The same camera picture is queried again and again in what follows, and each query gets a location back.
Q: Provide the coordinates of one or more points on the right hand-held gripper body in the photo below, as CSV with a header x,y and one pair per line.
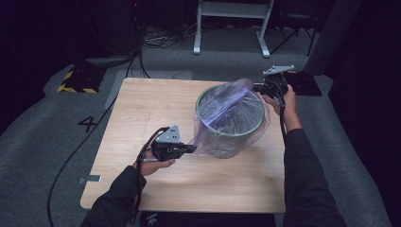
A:
x,y
277,85

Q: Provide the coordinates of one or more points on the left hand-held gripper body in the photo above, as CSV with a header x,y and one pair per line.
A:
x,y
168,148

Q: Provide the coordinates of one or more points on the purple plastic bag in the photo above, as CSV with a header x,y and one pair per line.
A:
x,y
227,101

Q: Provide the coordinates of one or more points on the green plastic bin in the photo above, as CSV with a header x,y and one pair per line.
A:
x,y
246,131

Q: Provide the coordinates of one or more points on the person's right hand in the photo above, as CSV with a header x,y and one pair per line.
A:
x,y
288,105

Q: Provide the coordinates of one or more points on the person's left hand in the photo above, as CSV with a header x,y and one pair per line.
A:
x,y
151,167

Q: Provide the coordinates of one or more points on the black yellow striped base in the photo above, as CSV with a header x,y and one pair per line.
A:
x,y
83,80
305,85

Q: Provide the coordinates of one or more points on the black tripod stand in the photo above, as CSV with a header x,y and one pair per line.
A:
x,y
296,31

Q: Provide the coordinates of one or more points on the person's black torso clothing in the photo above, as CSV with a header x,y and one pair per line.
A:
x,y
205,220

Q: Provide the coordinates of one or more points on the grey column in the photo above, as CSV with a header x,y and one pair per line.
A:
x,y
331,38

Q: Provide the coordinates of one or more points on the white metal desk frame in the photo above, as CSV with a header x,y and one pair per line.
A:
x,y
233,9

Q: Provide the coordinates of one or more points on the small metal bracket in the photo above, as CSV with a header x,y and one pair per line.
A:
x,y
90,179

